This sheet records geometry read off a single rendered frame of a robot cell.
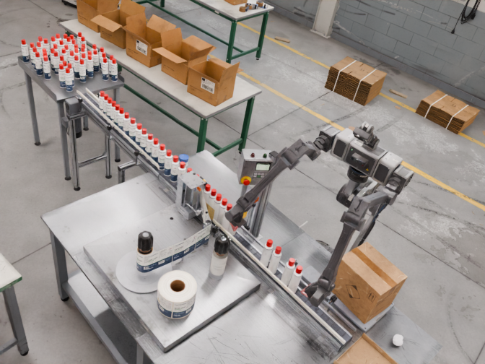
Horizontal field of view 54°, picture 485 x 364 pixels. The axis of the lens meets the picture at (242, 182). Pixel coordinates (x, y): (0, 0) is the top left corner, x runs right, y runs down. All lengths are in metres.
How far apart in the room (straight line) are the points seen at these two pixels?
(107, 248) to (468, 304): 3.04
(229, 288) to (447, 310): 2.23
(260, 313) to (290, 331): 0.19
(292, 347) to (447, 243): 2.68
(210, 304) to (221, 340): 0.20
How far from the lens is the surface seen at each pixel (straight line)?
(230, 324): 2.64
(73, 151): 4.26
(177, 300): 2.45
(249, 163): 2.61
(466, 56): 7.69
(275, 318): 2.71
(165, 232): 2.94
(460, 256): 4.93
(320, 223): 4.54
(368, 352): 2.77
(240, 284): 2.74
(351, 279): 2.73
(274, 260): 2.73
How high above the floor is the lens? 3.02
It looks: 40 degrees down
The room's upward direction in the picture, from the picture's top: 12 degrees clockwise
